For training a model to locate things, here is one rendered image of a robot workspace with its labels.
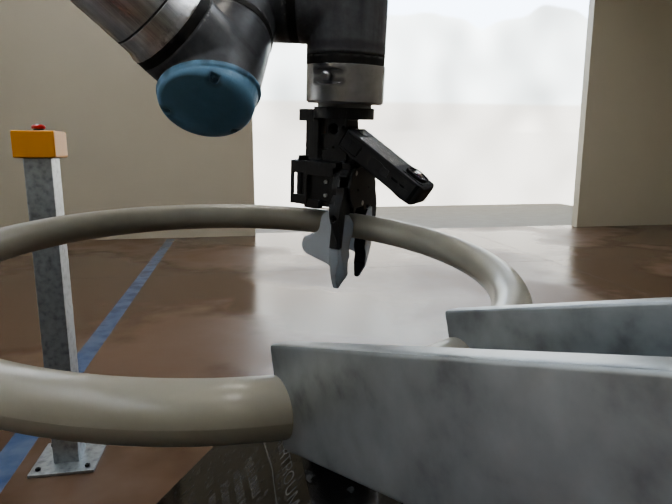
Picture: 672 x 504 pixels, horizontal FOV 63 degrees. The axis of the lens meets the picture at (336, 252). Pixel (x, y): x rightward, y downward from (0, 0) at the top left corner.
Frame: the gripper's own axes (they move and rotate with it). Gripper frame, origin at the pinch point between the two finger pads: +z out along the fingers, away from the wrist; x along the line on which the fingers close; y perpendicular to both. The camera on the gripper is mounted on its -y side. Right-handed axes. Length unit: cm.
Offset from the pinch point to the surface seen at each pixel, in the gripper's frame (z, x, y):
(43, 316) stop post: 47, -40, 125
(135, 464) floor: 97, -49, 100
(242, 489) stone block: 6.0, 32.7, -7.9
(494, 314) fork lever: -10.1, 31.5, -23.2
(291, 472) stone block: 2.6, 33.3, -12.2
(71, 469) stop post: 96, -37, 115
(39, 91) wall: -23, -342, 558
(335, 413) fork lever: -8.8, 42.2, -19.7
